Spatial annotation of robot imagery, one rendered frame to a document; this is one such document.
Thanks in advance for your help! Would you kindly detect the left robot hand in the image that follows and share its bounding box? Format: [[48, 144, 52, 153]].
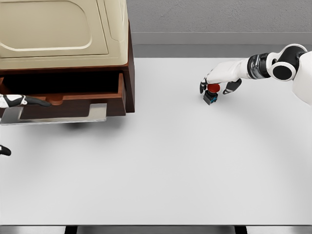
[[0, 94, 52, 157]]

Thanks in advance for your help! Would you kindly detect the red button switch black base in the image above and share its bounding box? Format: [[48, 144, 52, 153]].
[[203, 83, 221, 106]]

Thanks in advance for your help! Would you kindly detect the brown wooden cabinet drawer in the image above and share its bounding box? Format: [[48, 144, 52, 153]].
[[0, 72, 127, 126]]

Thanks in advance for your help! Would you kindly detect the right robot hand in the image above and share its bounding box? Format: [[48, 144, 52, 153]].
[[199, 60, 243, 96]]

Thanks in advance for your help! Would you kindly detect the brown cabinet with beige top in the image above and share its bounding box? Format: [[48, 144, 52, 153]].
[[0, 0, 136, 114]]

